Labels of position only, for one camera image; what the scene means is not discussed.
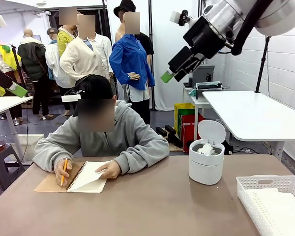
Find black bucket hat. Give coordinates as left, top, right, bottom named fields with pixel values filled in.
left=113, top=0, right=137, bottom=18

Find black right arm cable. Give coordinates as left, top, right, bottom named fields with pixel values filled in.
left=231, top=0, right=275, bottom=56

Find mannequin in blue shirt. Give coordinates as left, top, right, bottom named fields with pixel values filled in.
left=109, top=11, right=156, bottom=125

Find white backdrop curtain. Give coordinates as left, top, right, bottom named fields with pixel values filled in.
left=107, top=0, right=211, bottom=111

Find person in grey hoodie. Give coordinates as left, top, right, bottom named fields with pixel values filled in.
left=39, top=100, right=168, bottom=158

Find white perforated plastic basket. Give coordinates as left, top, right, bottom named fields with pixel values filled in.
left=236, top=175, right=295, bottom=236

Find spiral notebook brown cover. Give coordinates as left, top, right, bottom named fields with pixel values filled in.
left=33, top=161, right=114, bottom=194

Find mannequin in yellow-green shirt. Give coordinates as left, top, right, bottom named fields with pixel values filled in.
left=56, top=7, right=77, bottom=59

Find person's left hand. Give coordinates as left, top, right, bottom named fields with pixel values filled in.
left=95, top=160, right=122, bottom=179

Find mannequin in dark puffer jacket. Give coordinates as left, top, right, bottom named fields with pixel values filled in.
left=17, top=29, right=50, bottom=116

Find white lidded trash bin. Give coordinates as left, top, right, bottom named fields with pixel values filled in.
left=188, top=119, right=226, bottom=186

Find person's left forearm grey sleeve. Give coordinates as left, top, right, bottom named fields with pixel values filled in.
left=113, top=141, right=170, bottom=175

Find short black tripod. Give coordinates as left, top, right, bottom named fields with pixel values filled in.
left=9, top=44, right=26, bottom=87

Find dark grey stool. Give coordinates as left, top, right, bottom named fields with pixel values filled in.
left=0, top=145, right=25, bottom=192

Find slanted black pole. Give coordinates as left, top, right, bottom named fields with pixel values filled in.
left=102, top=0, right=113, bottom=45

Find white storage box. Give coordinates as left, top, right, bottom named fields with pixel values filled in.
left=11, top=134, right=44, bottom=162

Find yellow pencil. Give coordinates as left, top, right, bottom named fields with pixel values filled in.
left=60, top=157, right=68, bottom=187

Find person's right hand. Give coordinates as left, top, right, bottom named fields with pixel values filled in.
left=54, top=157, right=73, bottom=187

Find mannequin in yellow raincoat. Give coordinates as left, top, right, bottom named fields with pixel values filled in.
left=0, top=29, right=23, bottom=120

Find small white side table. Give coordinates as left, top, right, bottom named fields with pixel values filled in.
left=183, top=85, right=213, bottom=138

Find person's right forearm grey sleeve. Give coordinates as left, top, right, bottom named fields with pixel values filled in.
left=32, top=141, right=74, bottom=173

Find grey tray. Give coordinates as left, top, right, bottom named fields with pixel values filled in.
left=195, top=81, right=223, bottom=100

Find yellow bag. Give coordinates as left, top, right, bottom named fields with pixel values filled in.
left=174, top=103, right=195, bottom=134

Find brown wooden board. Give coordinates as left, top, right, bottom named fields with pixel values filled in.
left=168, top=142, right=185, bottom=152

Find black baseball cap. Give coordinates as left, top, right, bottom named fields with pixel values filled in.
left=72, top=74, right=114, bottom=99

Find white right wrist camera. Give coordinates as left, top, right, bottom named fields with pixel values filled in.
left=170, top=9, right=196, bottom=28

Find mannequin in black shirt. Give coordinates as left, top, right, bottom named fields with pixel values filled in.
left=115, top=17, right=155, bottom=64

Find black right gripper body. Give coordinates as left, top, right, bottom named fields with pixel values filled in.
left=183, top=22, right=233, bottom=59

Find mannequin in cream cardigan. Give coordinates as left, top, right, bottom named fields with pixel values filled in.
left=59, top=14, right=114, bottom=89

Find white table with slim leg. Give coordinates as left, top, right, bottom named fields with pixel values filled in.
left=0, top=95, right=34, bottom=165

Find short black wooden block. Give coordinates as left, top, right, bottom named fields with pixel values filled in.
left=156, top=126, right=168, bottom=138

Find grey box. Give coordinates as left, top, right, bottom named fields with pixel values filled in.
left=193, top=64, right=215, bottom=88

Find dark items in grey tray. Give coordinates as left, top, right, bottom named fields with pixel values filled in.
left=196, top=82, right=222, bottom=89

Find white paper stack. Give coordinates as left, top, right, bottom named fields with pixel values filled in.
left=247, top=187, right=280, bottom=197

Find long black wooden block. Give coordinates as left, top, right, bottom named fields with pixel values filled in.
left=165, top=124, right=184, bottom=148

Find green bag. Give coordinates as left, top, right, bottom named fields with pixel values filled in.
left=178, top=108, right=200, bottom=137

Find tall black tripod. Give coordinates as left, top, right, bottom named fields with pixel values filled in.
left=254, top=35, right=272, bottom=93

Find large white table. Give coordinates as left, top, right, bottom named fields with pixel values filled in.
left=202, top=90, right=295, bottom=162

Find red bag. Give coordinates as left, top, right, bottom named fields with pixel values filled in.
left=181, top=114, right=206, bottom=152

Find mannequin with grey cap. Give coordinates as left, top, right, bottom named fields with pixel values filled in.
left=45, top=27, right=76, bottom=116

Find thin black hanging cable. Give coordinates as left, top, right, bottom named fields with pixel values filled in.
left=26, top=97, right=30, bottom=154

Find white head-mounted camera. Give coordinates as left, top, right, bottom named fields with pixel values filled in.
left=61, top=89, right=84, bottom=103

